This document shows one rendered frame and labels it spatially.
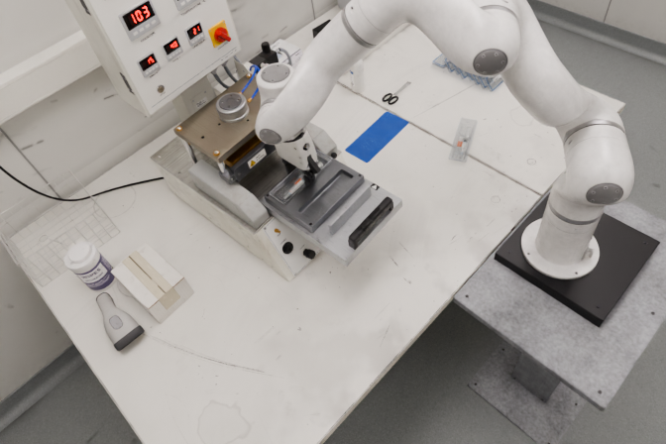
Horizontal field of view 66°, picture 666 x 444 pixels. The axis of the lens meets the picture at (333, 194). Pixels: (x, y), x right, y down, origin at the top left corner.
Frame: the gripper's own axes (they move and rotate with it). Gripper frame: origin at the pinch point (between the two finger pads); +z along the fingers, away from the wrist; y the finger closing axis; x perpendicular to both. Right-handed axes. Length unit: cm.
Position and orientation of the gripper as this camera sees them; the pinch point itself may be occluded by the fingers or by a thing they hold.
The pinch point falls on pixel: (300, 172)
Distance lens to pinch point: 130.3
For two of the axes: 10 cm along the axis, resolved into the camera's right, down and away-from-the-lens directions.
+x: -6.5, 6.4, -4.1
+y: -7.5, -4.6, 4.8
